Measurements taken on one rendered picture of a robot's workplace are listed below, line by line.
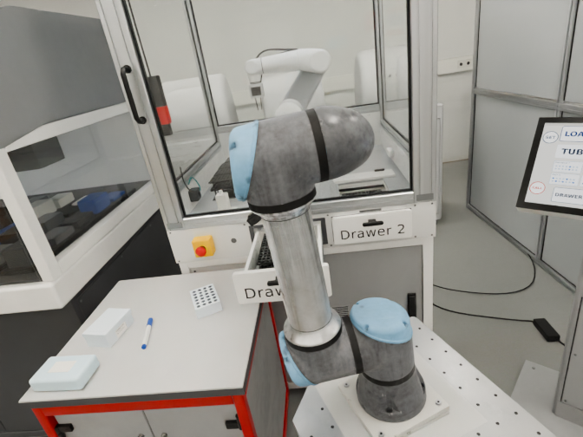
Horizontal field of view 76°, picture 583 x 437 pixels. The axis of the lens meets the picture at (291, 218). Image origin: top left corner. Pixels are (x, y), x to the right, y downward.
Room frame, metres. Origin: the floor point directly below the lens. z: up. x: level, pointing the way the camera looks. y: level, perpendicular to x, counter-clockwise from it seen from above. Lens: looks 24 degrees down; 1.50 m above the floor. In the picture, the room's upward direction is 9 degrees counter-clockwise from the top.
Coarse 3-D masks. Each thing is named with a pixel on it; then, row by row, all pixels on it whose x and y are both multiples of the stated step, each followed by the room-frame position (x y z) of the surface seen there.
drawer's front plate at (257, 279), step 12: (324, 264) 0.94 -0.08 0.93; (240, 276) 0.96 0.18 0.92; (252, 276) 0.96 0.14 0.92; (264, 276) 0.95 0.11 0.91; (324, 276) 0.93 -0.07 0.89; (240, 288) 0.96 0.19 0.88; (252, 288) 0.96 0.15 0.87; (264, 288) 0.95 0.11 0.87; (276, 288) 0.95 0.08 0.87; (240, 300) 0.96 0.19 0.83; (252, 300) 0.96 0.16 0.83; (264, 300) 0.96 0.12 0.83; (276, 300) 0.95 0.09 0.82
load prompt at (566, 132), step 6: (564, 126) 1.12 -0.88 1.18; (570, 126) 1.11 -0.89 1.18; (576, 126) 1.10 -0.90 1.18; (582, 126) 1.09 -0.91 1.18; (564, 132) 1.11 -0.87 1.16; (570, 132) 1.10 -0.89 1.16; (576, 132) 1.09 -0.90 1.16; (582, 132) 1.08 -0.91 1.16; (564, 138) 1.10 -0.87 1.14; (570, 138) 1.08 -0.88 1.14; (576, 138) 1.07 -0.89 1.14; (582, 138) 1.06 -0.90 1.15
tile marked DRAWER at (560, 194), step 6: (558, 192) 1.00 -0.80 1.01; (564, 192) 0.99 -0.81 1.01; (570, 192) 0.98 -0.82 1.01; (576, 192) 0.97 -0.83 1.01; (582, 192) 0.96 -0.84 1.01; (552, 198) 1.00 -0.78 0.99; (558, 198) 0.99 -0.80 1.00; (564, 198) 0.98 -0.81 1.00; (570, 198) 0.97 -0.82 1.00; (576, 198) 0.96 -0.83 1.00; (582, 198) 0.96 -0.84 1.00; (576, 204) 0.95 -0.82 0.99; (582, 204) 0.94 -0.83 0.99
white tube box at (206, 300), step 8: (200, 288) 1.13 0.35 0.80; (208, 288) 1.12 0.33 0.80; (192, 296) 1.09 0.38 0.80; (200, 296) 1.09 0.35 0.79; (208, 296) 1.07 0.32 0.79; (216, 296) 1.06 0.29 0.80; (200, 304) 1.03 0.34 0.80; (208, 304) 1.02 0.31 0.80; (216, 304) 1.02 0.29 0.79; (200, 312) 1.01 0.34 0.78; (208, 312) 1.01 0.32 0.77
